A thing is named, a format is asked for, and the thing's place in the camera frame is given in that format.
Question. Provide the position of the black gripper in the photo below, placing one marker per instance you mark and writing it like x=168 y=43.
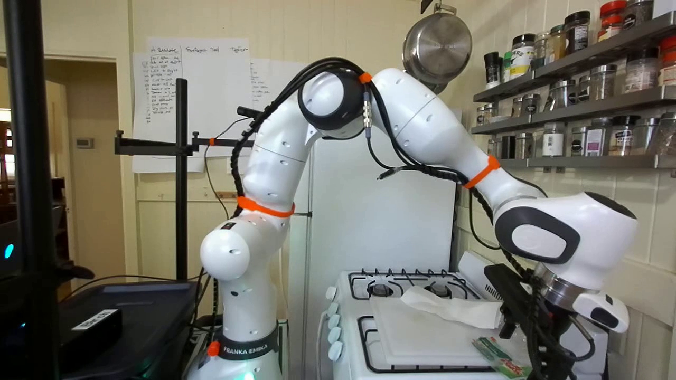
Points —
x=552 y=349

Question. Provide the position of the green Scotch-Brite sponge package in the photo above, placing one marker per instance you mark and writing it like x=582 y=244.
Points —
x=496 y=353

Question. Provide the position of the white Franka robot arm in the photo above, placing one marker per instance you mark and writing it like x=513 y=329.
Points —
x=422 y=119

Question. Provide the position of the white cloth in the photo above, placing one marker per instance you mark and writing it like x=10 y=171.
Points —
x=456 y=309

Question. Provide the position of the white gas stove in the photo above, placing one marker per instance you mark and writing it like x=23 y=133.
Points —
x=349 y=350

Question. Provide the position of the dark glass spice jar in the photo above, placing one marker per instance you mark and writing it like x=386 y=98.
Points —
x=492 y=70
x=494 y=144
x=526 y=144

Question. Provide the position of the white-labelled glass jar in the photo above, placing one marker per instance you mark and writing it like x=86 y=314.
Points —
x=552 y=139

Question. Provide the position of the purple-labelled glass jar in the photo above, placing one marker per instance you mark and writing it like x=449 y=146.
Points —
x=597 y=137

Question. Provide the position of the white refrigerator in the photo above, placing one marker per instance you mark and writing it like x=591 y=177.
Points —
x=366 y=233

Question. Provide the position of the white-labelled black-lid jar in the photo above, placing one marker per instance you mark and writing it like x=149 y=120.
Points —
x=521 y=60

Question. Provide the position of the large glass spice jar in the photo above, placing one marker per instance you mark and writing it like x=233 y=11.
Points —
x=641 y=70

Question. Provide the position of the red spice container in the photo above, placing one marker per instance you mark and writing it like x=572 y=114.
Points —
x=668 y=61

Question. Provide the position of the black-lid glass jar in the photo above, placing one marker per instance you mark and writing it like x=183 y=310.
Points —
x=578 y=31

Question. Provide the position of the hanging steel pan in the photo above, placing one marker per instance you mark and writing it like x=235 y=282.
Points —
x=436 y=44

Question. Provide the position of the red-lid spice jar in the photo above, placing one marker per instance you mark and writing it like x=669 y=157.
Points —
x=613 y=22

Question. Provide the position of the small handwritten paper sheet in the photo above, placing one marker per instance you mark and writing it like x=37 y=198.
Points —
x=258 y=80

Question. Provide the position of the black case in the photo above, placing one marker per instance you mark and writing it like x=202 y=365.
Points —
x=155 y=316

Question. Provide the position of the large handwritten paper chart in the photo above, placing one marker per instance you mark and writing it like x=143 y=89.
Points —
x=212 y=90

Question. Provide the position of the black device with white label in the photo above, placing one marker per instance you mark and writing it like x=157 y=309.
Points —
x=106 y=333

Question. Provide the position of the thick black pole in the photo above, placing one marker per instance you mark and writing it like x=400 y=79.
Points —
x=33 y=175

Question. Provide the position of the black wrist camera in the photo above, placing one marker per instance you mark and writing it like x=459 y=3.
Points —
x=503 y=291

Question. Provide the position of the grey wall shelf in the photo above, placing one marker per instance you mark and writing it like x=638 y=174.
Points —
x=584 y=163
x=604 y=48
x=599 y=109

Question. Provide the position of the small wall switch plate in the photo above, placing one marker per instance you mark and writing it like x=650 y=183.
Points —
x=85 y=141

